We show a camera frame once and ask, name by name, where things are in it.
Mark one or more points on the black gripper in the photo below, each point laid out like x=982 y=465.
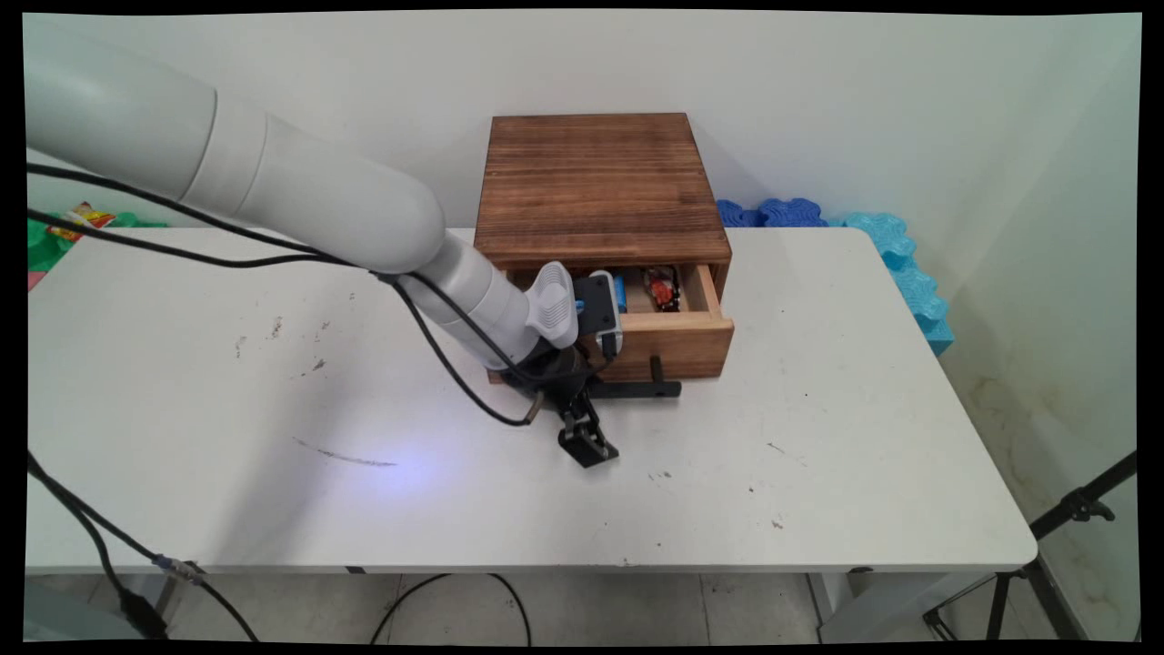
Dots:
x=550 y=368

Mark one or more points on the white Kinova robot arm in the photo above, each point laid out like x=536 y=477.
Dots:
x=273 y=173

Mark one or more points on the blue object in drawer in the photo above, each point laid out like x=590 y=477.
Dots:
x=619 y=293

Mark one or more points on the red black packet in drawer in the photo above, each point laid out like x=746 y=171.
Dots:
x=662 y=289

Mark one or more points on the brown wooden drawer cabinet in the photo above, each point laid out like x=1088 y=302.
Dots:
x=596 y=182

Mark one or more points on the dark blue foam mat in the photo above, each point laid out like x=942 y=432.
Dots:
x=773 y=214

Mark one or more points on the white table leg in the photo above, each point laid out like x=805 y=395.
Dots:
x=837 y=605
x=168 y=596

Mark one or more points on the light blue foam mat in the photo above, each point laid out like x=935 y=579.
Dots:
x=914 y=277

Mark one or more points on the black tripod stand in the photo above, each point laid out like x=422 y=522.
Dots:
x=1055 y=528

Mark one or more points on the red yellow snack packet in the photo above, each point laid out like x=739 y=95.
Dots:
x=86 y=218

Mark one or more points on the green plastic object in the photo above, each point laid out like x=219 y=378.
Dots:
x=41 y=250

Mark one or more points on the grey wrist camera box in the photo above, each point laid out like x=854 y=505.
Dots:
x=596 y=309

